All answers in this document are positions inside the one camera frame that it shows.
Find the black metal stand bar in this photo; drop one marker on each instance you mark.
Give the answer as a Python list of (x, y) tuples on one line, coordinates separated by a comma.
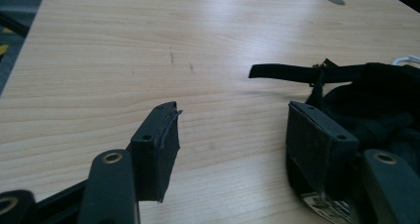
[(11, 23)]

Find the printed paper tag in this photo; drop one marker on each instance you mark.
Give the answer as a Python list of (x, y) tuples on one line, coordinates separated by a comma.
[(328, 208)]

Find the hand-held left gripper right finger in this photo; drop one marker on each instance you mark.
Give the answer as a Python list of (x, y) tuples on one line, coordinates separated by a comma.
[(313, 144)]

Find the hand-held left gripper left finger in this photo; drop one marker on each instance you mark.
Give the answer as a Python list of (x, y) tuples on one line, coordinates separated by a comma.
[(155, 151)]

